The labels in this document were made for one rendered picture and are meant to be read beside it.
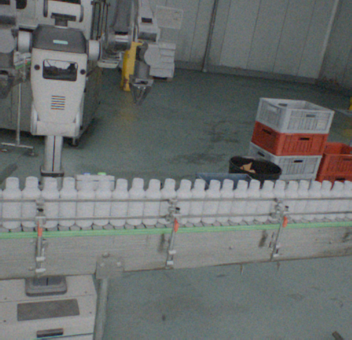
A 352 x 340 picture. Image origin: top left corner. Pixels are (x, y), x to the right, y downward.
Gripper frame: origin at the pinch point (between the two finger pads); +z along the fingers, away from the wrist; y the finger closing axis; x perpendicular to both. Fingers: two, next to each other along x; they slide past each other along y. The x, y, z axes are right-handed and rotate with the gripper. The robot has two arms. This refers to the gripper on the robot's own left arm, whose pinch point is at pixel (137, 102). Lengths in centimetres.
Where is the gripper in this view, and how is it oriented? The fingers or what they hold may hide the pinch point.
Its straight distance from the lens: 151.4
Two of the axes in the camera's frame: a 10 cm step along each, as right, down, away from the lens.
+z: -1.5, 9.4, 3.1
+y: -3.4, -3.4, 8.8
